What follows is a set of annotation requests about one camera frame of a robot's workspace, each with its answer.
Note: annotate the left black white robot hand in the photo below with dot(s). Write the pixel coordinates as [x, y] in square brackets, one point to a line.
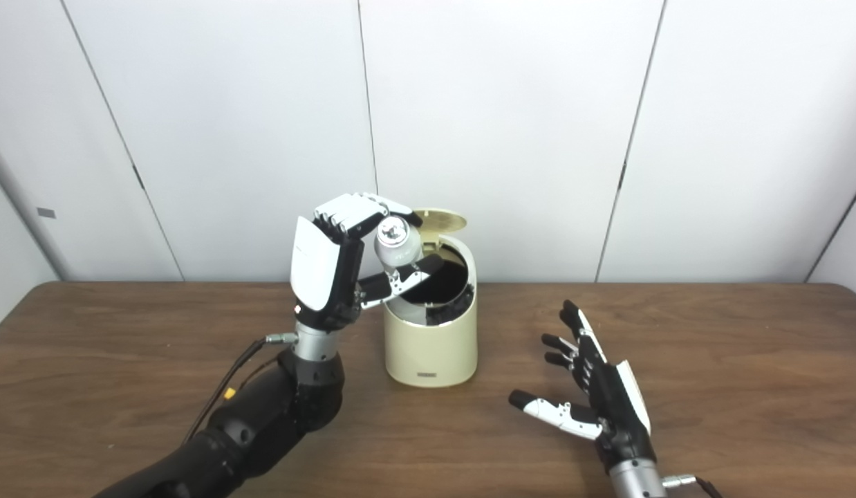
[321, 266]

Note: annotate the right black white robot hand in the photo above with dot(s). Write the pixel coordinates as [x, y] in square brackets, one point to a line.
[618, 401]

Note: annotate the small white plastic bottle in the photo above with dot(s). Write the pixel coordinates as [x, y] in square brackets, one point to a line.
[399, 242]

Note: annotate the cream round bin lid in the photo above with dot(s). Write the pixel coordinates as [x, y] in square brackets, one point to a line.
[445, 221]

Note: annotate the cream-colored round bin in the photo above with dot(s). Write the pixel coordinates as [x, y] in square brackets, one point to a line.
[431, 346]

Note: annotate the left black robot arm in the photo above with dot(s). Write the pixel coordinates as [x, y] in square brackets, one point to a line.
[262, 422]

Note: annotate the small grey wall tag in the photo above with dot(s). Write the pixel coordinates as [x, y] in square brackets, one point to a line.
[46, 213]

